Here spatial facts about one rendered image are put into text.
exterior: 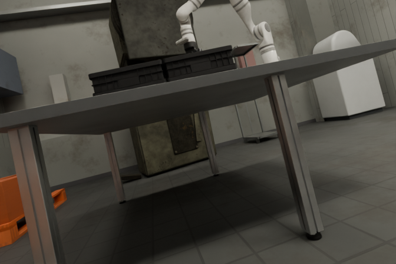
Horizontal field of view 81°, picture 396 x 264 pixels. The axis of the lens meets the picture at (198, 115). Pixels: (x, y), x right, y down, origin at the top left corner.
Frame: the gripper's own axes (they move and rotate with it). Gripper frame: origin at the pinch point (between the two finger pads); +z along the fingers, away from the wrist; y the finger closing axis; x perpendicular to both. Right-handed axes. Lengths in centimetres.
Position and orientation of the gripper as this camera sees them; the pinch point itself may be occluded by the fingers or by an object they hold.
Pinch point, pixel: (194, 66)
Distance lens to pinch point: 139.6
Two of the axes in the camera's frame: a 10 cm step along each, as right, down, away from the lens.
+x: -6.4, 1.2, -7.6
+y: -7.3, 2.0, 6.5
